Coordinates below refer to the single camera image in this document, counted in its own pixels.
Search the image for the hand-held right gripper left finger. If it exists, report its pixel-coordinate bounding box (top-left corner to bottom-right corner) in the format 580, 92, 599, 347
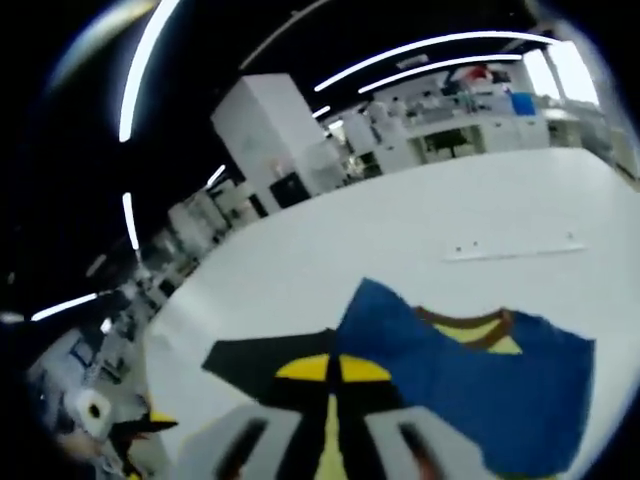
178, 353, 334, 480

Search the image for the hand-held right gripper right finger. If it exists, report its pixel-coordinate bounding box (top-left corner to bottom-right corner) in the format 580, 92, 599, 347
331, 353, 484, 480

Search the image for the yellow blue black garment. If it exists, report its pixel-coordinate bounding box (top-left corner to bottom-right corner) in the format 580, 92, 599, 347
200, 276, 599, 480

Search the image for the low straight ceiling light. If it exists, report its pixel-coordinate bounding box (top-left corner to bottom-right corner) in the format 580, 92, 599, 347
29, 291, 99, 322

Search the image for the short straight ceiling light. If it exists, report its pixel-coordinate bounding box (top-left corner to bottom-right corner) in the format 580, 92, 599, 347
121, 191, 142, 252

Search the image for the small black cabinet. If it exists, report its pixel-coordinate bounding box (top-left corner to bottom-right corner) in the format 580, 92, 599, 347
268, 173, 307, 210

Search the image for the white lab counter shelving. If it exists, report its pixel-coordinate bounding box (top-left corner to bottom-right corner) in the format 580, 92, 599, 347
343, 74, 554, 172

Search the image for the large white block pillar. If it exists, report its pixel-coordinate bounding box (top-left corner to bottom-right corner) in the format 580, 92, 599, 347
210, 73, 347, 210

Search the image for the bright arc ceiling light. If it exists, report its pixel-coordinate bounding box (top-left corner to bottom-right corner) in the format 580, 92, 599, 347
117, 0, 182, 144

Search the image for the blue storage box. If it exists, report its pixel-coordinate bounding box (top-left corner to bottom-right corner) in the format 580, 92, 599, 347
509, 91, 537, 117

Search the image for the shorter curved ceiling light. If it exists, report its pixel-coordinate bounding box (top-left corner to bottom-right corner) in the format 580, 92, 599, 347
357, 53, 525, 95

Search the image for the long curved ceiling light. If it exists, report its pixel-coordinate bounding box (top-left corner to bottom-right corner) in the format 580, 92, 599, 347
313, 30, 567, 93

